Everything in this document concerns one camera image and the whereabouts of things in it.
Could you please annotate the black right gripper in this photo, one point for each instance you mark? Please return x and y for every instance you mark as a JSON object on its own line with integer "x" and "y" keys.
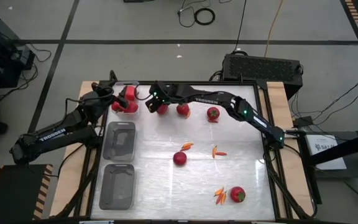
{"x": 160, "y": 93}

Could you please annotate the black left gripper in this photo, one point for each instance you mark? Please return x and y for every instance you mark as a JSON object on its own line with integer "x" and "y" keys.
{"x": 109, "y": 98}

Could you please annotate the red bell pepper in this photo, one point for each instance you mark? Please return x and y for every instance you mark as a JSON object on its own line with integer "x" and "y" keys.
{"x": 132, "y": 108}
{"x": 130, "y": 93}
{"x": 163, "y": 109}

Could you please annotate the strawberry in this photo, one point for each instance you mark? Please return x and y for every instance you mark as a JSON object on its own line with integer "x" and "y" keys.
{"x": 182, "y": 109}
{"x": 237, "y": 194}
{"x": 213, "y": 113}
{"x": 179, "y": 158}

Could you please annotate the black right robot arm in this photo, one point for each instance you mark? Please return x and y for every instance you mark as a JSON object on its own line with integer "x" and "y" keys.
{"x": 210, "y": 98}

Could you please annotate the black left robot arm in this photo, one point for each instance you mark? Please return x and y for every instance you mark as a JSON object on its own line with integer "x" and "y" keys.
{"x": 54, "y": 133}

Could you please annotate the clear plastic bin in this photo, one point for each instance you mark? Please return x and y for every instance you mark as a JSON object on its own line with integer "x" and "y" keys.
{"x": 126, "y": 83}

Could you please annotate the grey translucent plastic bin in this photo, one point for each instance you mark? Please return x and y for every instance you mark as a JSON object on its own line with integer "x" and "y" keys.
{"x": 117, "y": 189}
{"x": 120, "y": 149}

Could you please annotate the black computer case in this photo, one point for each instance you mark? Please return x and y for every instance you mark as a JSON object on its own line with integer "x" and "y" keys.
{"x": 261, "y": 70}

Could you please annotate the wooden table board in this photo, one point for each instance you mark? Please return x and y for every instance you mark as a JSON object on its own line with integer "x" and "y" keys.
{"x": 301, "y": 193}
{"x": 62, "y": 196}

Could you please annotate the small black box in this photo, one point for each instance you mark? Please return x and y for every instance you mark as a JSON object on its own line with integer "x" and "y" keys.
{"x": 303, "y": 122}

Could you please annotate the white box with logo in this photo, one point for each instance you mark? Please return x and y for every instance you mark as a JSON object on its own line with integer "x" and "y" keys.
{"x": 319, "y": 141}

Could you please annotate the black diagonal beam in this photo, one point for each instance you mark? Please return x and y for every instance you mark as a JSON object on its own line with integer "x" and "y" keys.
{"x": 353, "y": 147}

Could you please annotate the black table frame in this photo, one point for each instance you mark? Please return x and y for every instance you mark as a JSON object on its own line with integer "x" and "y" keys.
{"x": 228, "y": 83}

